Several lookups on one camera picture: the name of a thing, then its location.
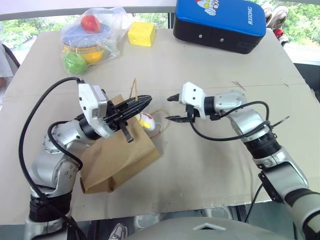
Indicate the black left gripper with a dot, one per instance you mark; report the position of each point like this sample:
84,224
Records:
113,117

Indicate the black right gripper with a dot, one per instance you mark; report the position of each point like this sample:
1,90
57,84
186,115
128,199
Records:
192,113

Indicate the brown paper bag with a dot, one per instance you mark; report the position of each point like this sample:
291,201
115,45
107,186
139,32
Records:
125,160

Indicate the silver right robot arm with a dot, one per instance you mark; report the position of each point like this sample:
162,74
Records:
287,170

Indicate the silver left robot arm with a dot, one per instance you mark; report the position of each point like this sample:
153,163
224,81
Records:
47,160

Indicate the white yellow plush toy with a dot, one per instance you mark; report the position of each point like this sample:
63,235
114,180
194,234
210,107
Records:
147,121

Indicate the yellow cheese plush toy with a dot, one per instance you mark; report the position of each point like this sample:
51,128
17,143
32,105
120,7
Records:
141,33

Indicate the clear plastic bag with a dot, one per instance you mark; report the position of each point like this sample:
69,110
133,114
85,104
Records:
115,32

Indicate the green apple plush toy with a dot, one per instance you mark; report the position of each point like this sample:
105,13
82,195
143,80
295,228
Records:
74,63

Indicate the beige cardboard table cover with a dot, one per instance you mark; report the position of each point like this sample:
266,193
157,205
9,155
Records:
195,160

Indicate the yellow plastic bowl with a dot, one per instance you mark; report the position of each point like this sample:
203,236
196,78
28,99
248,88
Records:
93,56

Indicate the blue plastic bowl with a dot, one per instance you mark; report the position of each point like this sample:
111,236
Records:
82,38

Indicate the blue black hard case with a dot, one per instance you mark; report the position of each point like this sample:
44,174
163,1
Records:
215,22

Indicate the red apple toy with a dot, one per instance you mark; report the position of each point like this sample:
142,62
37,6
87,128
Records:
90,23

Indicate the black zip tie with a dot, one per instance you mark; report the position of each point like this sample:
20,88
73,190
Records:
281,120

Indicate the grey robot torso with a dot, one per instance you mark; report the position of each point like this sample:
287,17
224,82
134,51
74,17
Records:
200,230

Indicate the grey white sneaker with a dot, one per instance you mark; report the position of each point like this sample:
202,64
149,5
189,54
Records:
118,232

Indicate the person in white shirt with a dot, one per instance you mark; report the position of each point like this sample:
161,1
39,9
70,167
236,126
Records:
6,62

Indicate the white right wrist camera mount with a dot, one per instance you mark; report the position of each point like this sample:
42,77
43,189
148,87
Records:
192,96

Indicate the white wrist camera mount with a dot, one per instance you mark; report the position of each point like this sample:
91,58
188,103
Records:
86,100
192,96

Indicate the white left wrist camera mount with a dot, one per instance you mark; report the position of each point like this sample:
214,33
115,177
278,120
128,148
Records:
86,100

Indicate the dark window frame post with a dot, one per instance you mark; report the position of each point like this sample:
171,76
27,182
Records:
171,21

